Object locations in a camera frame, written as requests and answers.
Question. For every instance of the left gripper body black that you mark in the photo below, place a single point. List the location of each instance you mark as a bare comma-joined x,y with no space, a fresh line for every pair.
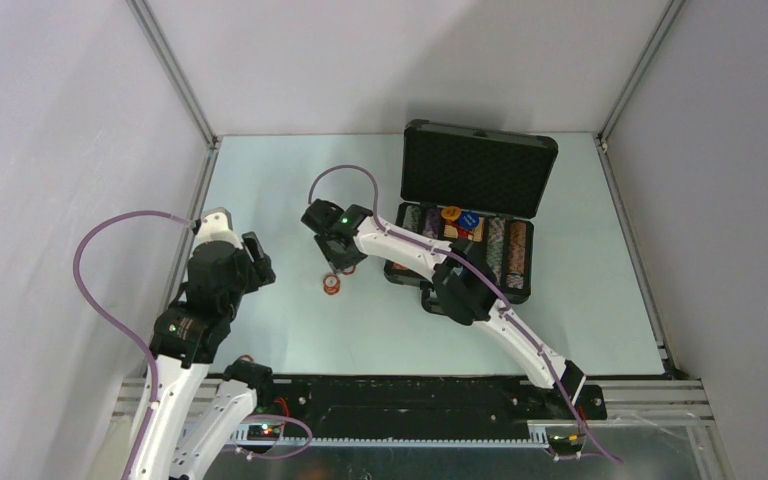
246,282

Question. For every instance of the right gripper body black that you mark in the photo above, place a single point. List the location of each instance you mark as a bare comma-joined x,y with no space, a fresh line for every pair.
337,260

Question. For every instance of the orange round button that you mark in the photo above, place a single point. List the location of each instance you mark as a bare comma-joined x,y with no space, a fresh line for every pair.
451,213

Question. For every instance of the blue round dealer button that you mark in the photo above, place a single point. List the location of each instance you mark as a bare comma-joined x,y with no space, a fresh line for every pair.
469,220

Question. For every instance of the black poker set case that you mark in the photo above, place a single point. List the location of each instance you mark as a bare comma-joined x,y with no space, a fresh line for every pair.
489,172

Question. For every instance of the red Texas Hold'em card deck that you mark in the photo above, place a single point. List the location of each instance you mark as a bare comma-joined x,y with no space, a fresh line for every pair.
453,231

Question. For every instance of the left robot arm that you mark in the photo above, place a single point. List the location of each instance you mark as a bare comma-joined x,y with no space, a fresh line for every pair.
184,345

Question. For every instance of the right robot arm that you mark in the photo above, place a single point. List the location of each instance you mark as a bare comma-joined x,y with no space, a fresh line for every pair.
463,283

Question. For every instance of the green chip stack row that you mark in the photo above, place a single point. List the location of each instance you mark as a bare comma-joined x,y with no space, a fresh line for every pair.
412,218

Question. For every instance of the purple chip stack row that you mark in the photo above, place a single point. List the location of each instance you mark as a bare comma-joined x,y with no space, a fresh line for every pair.
432,223

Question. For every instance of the blue orange chip stack row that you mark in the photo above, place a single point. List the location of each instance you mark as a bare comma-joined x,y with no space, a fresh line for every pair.
495,246

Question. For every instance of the dark orange chip stack row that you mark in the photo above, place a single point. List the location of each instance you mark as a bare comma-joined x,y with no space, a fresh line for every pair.
517,254

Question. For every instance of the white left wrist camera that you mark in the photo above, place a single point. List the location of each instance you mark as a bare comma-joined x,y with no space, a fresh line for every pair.
215,225

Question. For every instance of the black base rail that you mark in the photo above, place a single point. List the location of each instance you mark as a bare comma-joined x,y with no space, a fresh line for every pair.
407,408

